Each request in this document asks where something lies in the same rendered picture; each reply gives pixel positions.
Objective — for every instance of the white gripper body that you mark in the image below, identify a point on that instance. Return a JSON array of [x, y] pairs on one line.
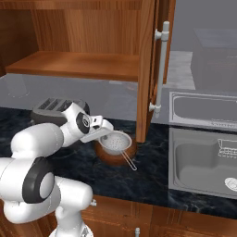
[[98, 131]]

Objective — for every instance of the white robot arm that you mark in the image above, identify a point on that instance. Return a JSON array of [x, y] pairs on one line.
[[37, 145]]

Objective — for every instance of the white mesh tea strainer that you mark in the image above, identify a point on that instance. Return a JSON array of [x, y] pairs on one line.
[[116, 142]]

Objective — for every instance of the brown wooden bowl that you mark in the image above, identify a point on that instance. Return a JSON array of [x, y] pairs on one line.
[[106, 157]]

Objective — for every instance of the grey cabinet knob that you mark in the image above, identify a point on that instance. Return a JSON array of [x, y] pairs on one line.
[[93, 202], [137, 232]]

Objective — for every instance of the wooden cabinet door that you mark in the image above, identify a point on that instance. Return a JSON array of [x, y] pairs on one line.
[[146, 77]]

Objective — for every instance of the grey toaster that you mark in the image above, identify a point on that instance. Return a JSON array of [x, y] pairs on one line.
[[49, 108]]

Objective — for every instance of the steel sink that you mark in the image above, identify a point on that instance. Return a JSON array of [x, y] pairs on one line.
[[197, 166]]

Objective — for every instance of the wooden base cabinets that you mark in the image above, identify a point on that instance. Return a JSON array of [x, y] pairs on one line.
[[172, 222]]

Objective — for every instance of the wooden wall cabinet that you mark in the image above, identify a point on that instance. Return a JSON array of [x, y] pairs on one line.
[[77, 61]]

